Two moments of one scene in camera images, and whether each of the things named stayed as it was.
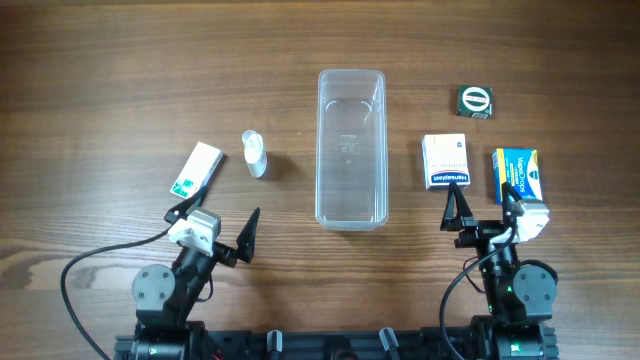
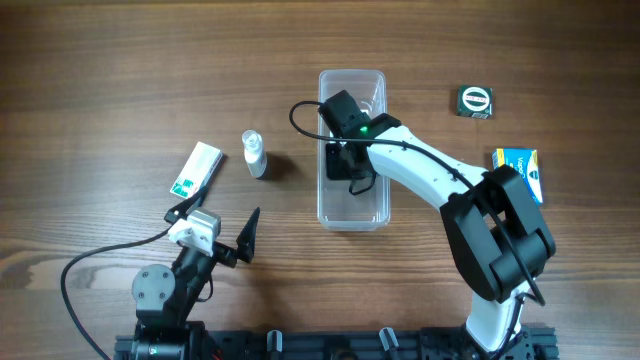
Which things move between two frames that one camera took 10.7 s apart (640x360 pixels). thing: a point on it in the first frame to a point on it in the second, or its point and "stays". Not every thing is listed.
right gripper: x=477 y=230 to x=333 y=169
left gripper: x=218 y=249 stays
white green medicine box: x=198 y=171 stays
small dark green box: x=474 y=102 stays
